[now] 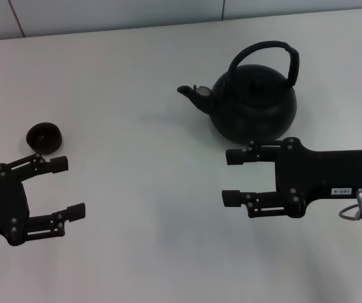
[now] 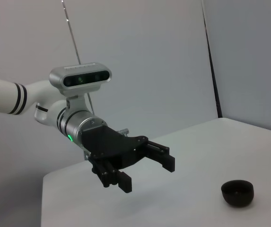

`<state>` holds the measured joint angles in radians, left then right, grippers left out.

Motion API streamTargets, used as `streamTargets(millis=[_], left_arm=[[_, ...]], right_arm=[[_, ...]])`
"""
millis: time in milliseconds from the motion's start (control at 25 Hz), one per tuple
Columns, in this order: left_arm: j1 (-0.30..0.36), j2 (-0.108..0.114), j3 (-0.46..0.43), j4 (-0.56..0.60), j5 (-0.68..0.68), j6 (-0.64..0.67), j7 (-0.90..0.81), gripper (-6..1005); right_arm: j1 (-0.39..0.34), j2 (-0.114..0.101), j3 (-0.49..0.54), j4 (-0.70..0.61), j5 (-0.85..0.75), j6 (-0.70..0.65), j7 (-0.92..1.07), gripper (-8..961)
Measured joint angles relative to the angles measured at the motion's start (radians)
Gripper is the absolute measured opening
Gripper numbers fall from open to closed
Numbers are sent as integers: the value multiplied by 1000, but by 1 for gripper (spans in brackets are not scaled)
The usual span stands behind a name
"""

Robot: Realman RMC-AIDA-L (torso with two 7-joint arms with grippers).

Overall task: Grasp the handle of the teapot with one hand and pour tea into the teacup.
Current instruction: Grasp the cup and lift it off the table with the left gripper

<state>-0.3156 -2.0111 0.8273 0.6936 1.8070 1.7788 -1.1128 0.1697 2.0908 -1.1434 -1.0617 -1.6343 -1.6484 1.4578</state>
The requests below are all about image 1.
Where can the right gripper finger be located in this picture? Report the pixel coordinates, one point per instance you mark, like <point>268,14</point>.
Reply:
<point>231,198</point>
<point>240,156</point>

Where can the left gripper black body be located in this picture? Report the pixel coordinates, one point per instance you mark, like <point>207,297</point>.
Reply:
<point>3,202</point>

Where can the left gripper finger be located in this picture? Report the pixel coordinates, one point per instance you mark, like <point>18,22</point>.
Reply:
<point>29,162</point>
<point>57,219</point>

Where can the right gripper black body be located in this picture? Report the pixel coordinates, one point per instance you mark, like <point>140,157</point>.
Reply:
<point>319,173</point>

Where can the small dark teacup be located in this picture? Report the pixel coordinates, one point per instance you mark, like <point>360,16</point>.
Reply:
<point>45,138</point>

